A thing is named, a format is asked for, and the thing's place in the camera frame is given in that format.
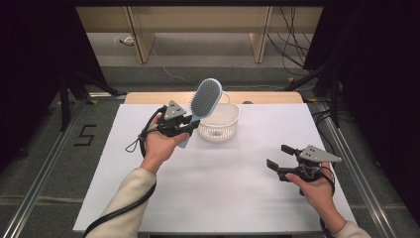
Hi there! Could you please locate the person's left hand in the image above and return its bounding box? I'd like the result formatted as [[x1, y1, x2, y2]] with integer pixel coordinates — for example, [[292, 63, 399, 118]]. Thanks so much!
[[140, 113, 190, 175]]

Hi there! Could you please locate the white table cover sheet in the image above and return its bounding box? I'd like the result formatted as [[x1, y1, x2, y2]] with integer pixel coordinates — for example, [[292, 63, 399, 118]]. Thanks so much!
[[72, 103, 360, 234]]

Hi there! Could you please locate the person's right hand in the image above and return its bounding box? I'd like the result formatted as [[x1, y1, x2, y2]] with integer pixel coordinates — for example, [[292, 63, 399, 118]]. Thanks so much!
[[284, 164, 340, 223]]

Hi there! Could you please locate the metal floor rail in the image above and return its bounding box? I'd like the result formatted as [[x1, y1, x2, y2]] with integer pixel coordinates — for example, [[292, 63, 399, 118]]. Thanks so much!
[[0, 98, 87, 238], [315, 101, 399, 238]]

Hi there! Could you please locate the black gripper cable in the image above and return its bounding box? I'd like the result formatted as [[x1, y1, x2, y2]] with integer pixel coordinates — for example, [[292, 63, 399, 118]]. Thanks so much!
[[82, 104, 168, 238], [316, 165, 337, 238]]

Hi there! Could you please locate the bundle of black cables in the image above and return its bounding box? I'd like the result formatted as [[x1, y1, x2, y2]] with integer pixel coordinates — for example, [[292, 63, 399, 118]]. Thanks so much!
[[266, 5, 319, 77]]

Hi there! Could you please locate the beige wooden desk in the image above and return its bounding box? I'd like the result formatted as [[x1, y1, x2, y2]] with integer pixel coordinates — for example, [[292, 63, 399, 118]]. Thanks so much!
[[75, 5, 325, 64]]

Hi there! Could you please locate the black metal stand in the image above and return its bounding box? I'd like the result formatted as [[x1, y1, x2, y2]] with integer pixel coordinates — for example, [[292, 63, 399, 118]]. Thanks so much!
[[58, 68, 128, 133], [283, 60, 342, 129]]

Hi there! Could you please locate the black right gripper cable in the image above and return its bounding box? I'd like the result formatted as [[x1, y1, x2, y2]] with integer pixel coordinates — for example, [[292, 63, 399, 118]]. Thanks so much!
[[316, 165, 337, 238]]

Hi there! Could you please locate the white plastic basket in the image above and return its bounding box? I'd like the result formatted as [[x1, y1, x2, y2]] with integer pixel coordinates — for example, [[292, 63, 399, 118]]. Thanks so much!
[[196, 90, 241, 144]]

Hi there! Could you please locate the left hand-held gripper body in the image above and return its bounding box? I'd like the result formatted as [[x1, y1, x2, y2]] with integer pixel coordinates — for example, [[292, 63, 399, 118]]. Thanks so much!
[[157, 99, 192, 138]]

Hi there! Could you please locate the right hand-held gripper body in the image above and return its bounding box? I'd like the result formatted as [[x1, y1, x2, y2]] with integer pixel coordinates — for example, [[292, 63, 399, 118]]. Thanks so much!
[[285, 144, 343, 182]]

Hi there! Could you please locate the light blue hairbrush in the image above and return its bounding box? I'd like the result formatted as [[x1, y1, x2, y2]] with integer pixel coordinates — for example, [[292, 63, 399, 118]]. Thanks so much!
[[178, 77, 224, 150]]

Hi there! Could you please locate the black curtain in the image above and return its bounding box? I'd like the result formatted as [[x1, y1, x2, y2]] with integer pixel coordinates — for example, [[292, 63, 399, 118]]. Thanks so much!
[[0, 0, 108, 173], [302, 0, 420, 226]]

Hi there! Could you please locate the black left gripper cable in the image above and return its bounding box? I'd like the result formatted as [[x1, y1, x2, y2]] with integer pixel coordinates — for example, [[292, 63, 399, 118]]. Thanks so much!
[[82, 104, 168, 238]]

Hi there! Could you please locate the round floor socket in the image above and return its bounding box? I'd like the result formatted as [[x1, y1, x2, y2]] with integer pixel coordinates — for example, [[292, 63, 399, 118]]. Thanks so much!
[[113, 34, 135, 48]]

